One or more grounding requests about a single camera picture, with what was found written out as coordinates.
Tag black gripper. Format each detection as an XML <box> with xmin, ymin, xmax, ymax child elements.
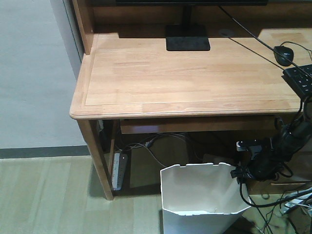
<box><xmin>231</xmin><ymin>145</ymin><xmax>287</xmax><ymax>182</ymax></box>

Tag white plastic trash bin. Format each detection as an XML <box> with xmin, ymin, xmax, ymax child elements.
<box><xmin>160</xmin><ymin>162</ymin><xmax>250</xmax><ymax>234</ymax></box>

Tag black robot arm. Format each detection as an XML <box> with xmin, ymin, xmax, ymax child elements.
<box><xmin>231</xmin><ymin>94</ymin><xmax>312</xmax><ymax>184</ymax></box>

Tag wooden desk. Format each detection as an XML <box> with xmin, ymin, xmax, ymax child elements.
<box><xmin>70</xmin><ymin>0</ymin><xmax>299</xmax><ymax>200</ymax></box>

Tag black keyboard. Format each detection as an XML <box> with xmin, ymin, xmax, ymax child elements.
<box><xmin>282</xmin><ymin>64</ymin><xmax>312</xmax><ymax>99</ymax></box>

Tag black computer mouse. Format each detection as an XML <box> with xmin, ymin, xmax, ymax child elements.
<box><xmin>273</xmin><ymin>46</ymin><xmax>294</xmax><ymax>66</ymax></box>

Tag white power strip under desk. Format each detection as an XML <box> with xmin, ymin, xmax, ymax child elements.
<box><xmin>112</xmin><ymin>153</ymin><xmax>128</xmax><ymax>191</ymax></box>

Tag black monitor with stand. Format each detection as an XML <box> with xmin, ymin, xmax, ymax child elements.
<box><xmin>116</xmin><ymin>0</ymin><xmax>268</xmax><ymax>51</ymax></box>

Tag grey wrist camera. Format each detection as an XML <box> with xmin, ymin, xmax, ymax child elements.
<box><xmin>236</xmin><ymin>139</ymin><xmax>271</xmax><ymax>154</ymax></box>

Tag black camera cable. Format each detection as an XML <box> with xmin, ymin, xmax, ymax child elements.
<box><xmin>237</xmin><ymin>95</ymin><xmax>312</xmax><ymax>208</ymax></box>

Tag black monitor cable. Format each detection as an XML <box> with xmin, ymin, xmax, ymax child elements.
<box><xmin>217</xmin><ymin>5</ymin><xmax>312</xmax><ymax>80</ymax></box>

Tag grey cables under desk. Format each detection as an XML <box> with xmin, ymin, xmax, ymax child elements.
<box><xmin>116</xmin><ymin>133</ymin><xmax>195</xmax><ymax>169</ymax></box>

